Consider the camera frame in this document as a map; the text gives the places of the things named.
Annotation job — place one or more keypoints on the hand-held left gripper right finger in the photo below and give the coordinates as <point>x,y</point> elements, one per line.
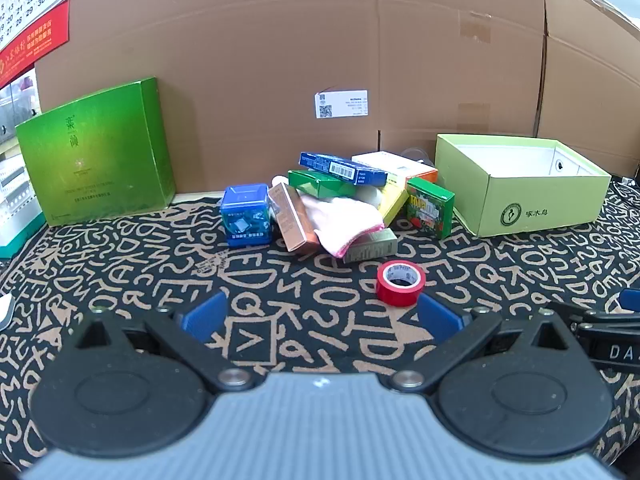
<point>437,317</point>

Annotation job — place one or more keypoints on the white shipping label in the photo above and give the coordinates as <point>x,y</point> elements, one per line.
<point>340,105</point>

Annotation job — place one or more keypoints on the red tape roll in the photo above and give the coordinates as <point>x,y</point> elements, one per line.
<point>395,295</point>

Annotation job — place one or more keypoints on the grey green carton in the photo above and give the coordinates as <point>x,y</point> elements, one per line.
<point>370,247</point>

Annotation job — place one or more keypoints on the metal rack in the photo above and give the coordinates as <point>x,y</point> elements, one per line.
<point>12,185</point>

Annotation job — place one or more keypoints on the white board teal edge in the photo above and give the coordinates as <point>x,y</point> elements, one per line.
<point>20,240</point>

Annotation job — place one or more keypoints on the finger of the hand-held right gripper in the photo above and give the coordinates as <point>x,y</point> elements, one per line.
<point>605,325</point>
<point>631,298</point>

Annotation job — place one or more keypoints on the white orange medicine box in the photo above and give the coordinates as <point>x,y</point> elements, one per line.
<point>390,162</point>

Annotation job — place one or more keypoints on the green flat box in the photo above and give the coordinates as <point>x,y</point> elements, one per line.
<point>320,185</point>

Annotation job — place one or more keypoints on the black tan letter-print tablecloth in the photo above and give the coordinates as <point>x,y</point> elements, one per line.
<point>125,270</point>

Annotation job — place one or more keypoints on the white plastic object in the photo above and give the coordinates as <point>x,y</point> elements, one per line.
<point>6,312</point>

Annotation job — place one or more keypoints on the light green box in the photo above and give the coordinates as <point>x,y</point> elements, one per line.
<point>540,205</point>

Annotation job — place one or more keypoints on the white glove pink cuff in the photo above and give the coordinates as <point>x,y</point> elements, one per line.
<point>340,220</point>

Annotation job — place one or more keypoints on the large brown cardboard box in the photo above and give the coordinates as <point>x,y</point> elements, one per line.
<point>250,60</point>
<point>590,85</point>

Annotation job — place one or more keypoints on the green red small box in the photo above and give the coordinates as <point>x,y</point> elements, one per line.
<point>430,210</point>

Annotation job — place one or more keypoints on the red wall calendar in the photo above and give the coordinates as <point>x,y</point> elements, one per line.
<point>45,35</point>

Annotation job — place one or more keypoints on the large green box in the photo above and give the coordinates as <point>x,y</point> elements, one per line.
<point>90,160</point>

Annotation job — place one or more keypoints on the blue cube box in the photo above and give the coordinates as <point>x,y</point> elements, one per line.
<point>245,200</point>

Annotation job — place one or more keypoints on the blue flat box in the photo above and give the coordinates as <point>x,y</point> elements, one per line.
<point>330,164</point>

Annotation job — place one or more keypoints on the yellow medicine box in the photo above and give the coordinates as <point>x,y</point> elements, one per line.
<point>392,205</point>

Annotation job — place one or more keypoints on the copper carton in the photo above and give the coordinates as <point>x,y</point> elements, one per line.
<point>292,225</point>

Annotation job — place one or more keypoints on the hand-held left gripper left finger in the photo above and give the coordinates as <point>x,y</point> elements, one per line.
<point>205,315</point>

